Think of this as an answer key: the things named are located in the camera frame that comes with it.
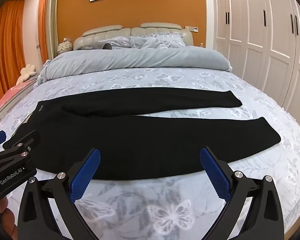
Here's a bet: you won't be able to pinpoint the large floral pillow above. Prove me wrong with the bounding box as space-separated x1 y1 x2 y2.
129 34 187 50

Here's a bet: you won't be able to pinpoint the white bedside ornament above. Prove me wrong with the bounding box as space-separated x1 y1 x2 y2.
58 37 73 53

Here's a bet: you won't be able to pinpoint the pink blanket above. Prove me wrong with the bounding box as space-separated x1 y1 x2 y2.
0 79 38 114

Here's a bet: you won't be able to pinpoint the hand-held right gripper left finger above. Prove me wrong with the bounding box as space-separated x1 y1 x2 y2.
17 148 101 240

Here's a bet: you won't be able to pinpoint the beige padded headboard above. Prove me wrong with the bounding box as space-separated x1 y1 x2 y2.
73 22 193 51

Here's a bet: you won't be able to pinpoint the white flower plush toy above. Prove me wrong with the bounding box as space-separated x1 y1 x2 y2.
17 64 37 85

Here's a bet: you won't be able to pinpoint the person's left hand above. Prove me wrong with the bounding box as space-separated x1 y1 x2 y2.
0 196 14 230

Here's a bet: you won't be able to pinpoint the narrow orange curtain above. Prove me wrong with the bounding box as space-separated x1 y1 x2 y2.
37 0 51 65

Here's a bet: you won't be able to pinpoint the bed with butterfly sheet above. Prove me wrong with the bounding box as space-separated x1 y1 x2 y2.
0 22 300 240

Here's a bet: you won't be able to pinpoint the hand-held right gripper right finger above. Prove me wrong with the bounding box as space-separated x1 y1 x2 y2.
200 147 285 240

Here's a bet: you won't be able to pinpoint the black pants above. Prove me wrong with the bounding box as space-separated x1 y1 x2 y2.
12 87 282 181

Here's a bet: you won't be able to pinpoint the grey duvet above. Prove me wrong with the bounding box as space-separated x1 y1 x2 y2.
33 47 232 88

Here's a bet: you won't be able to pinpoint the small floral pillow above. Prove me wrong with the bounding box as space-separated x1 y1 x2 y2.
96 37 132 50

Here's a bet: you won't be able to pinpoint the white wardrobe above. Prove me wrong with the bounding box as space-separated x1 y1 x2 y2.
212 0 300 122

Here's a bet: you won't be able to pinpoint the wide orange curtain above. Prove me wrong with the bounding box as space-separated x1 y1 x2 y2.
0 0 25 110

